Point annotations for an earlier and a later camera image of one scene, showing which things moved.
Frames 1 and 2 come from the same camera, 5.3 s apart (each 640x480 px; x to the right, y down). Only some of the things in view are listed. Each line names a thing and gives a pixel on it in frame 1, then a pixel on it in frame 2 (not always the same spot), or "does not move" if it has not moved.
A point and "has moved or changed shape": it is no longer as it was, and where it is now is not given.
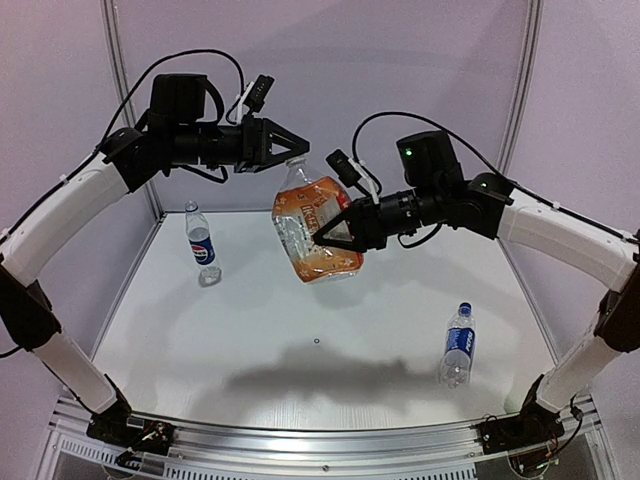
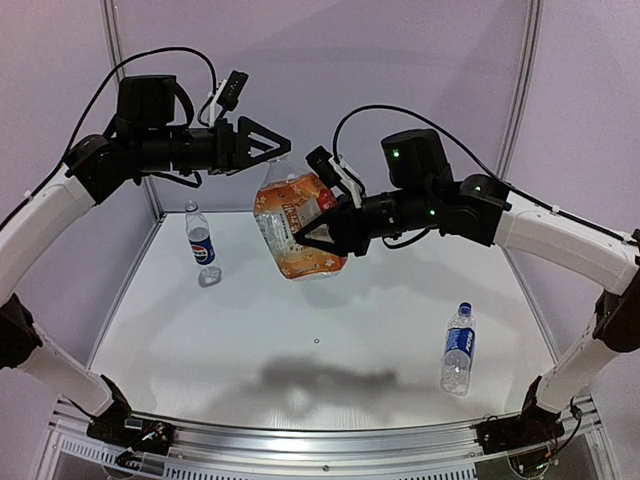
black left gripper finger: [277, 158] → [250, 160]
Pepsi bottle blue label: [198, 231] does not move
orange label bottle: [304, 202] has moved or changed shape
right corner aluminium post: [522, 86] does not move
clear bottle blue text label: [459, 350] does not move
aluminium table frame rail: [566, 433] does not move
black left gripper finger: [271, 127] → [247, 126]
